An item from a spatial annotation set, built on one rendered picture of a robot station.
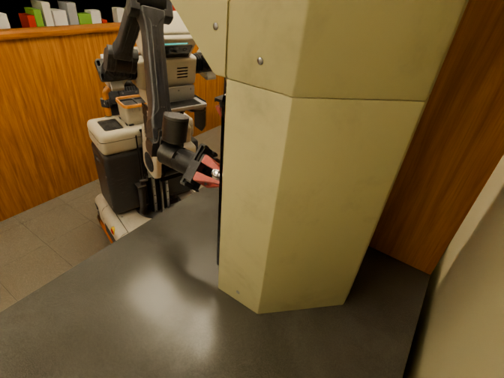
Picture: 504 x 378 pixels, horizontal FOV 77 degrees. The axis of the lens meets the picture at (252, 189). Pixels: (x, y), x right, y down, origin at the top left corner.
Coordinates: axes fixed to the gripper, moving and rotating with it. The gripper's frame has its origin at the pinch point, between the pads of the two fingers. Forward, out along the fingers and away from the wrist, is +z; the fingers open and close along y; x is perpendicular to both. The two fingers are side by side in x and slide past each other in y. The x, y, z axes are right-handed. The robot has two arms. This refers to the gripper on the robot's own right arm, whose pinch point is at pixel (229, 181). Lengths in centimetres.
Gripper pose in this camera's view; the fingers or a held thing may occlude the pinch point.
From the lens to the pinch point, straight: 68.8
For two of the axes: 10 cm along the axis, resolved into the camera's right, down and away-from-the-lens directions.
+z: 8.2, 3.8, -4.3
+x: 3.5, 2.6, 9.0
